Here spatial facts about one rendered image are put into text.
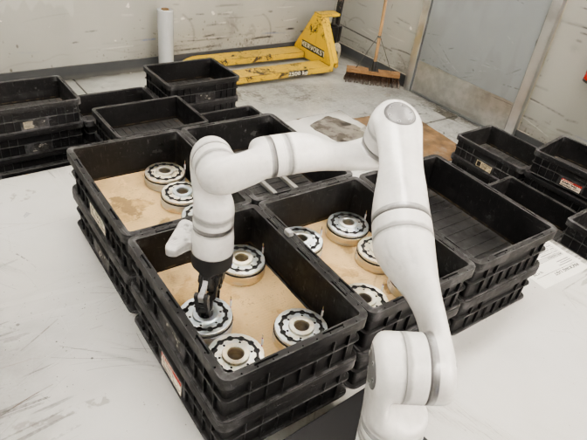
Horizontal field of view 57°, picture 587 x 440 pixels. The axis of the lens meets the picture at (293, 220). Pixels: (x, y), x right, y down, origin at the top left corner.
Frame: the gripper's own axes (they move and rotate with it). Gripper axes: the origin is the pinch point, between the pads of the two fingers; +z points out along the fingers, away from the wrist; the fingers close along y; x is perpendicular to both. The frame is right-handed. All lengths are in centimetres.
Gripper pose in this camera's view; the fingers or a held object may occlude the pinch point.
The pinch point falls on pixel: (210, 305)
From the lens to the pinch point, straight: 106.4
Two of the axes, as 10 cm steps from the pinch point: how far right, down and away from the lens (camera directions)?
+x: -9.8, -1.9, 0.7
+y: 1.7, -5.5, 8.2
